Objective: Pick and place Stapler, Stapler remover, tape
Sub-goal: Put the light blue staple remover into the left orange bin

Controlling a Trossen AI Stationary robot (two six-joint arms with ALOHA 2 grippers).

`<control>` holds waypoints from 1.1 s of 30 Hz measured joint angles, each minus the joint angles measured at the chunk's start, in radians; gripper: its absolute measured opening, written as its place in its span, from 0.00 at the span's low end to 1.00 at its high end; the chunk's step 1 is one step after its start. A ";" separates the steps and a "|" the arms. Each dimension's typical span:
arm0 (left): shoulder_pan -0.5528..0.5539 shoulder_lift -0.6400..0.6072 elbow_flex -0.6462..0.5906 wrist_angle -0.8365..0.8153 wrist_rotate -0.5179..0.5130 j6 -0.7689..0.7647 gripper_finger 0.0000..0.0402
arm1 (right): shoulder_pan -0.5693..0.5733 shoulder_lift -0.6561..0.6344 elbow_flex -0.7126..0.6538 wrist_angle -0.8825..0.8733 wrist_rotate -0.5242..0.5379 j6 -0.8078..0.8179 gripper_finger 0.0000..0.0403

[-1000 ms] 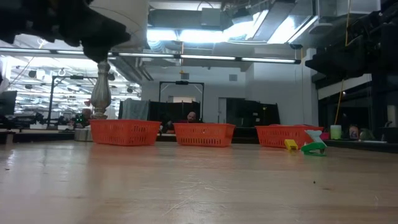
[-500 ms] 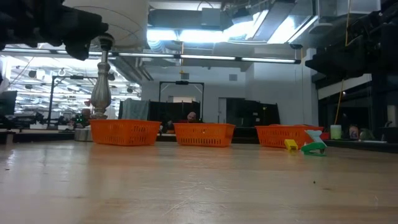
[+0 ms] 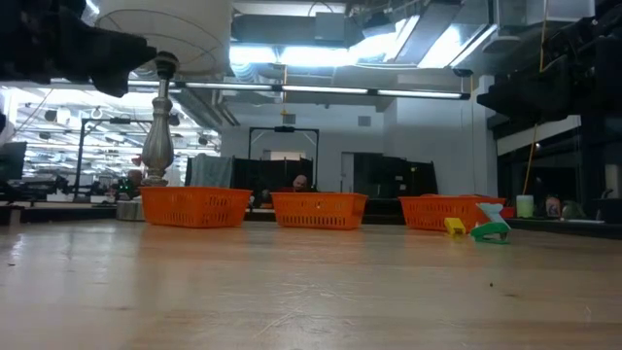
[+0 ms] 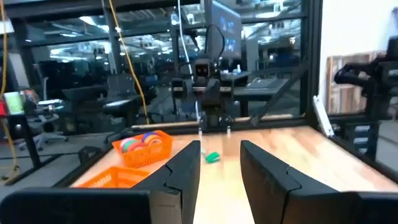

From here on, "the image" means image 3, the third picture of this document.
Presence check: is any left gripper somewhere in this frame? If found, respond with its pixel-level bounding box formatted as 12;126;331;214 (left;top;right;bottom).
0;0;157;98

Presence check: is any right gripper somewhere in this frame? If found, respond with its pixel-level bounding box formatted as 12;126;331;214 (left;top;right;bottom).
477;21;604;123

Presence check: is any green mini stapler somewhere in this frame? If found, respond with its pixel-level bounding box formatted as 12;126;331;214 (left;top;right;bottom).
468;221;512;245

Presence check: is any yellow mini stapler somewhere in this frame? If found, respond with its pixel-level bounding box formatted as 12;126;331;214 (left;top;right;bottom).
443;217;467;238

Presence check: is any silver metal lamp stand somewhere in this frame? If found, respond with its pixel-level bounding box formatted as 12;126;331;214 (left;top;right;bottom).
115;51;182;223

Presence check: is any white plastic cup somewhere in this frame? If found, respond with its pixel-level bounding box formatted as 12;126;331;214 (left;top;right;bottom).
515;194;536;220

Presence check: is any black monitor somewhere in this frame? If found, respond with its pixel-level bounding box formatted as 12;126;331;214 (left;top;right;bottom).
0;141;28;185

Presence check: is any grey cloth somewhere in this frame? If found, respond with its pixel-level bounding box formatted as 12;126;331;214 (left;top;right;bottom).
186;154;235;189

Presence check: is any orange plastic basket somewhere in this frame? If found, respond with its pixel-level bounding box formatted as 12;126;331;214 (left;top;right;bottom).
139;186;254;229
270;192;369;230
397;194;507;233

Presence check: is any black partition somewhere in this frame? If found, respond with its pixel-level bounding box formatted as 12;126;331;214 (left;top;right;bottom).
231;157;316;193

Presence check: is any long ceiling light bar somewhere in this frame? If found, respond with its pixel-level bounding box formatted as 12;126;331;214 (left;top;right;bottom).
119;80;471;101

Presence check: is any person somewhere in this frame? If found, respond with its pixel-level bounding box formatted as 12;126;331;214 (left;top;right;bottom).
290;173;312;193

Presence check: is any yellow hanging cable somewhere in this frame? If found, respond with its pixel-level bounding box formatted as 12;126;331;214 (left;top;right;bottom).
521;0;549;196

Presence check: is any black tubular stand frame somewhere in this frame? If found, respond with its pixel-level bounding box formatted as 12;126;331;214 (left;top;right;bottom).
248;125;321;161

